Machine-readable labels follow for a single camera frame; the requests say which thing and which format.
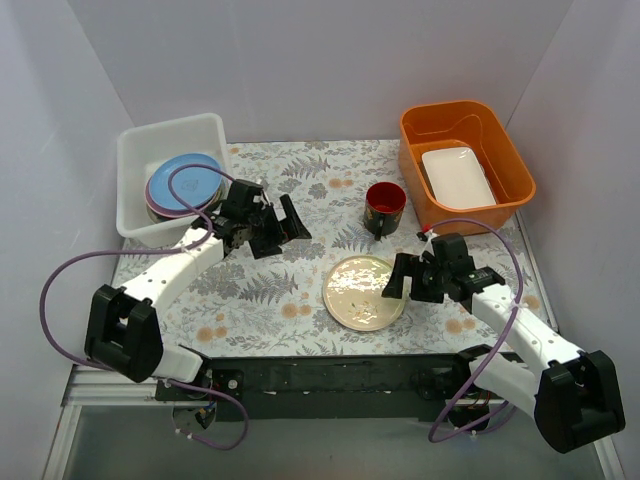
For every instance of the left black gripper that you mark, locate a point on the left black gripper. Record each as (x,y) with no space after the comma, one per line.
(270,230)

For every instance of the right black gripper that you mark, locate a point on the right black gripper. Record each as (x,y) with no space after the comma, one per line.
(416,279)

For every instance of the blue round plate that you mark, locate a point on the blue round plate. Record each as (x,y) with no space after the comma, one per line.
(195,185)

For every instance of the pink round plate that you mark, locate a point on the pink round plate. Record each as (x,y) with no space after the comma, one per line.
(211,202)

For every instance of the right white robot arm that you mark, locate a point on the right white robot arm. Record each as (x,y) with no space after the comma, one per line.
(545,365)

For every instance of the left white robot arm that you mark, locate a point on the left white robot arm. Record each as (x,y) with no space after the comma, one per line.
(124,323)

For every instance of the orange plastic bin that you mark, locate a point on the orange plastic bin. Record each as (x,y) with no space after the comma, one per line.
(463,123)

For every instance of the white translucent plastic bin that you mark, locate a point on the white translucent plastic bin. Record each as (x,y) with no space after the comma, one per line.
(140,153)

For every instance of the floral table mat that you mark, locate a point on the floral table mat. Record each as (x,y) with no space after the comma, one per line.
(274,306)

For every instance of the red black cup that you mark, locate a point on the red black cup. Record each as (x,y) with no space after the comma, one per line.
(384,206)

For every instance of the white rectangular plate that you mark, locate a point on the white rectangular plate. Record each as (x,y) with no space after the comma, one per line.
(457,179)

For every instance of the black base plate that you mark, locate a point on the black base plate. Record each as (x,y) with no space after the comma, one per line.
(368,386)

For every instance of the aluminium rail frame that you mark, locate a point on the aluminium rail frame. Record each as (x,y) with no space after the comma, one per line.
(91,387)

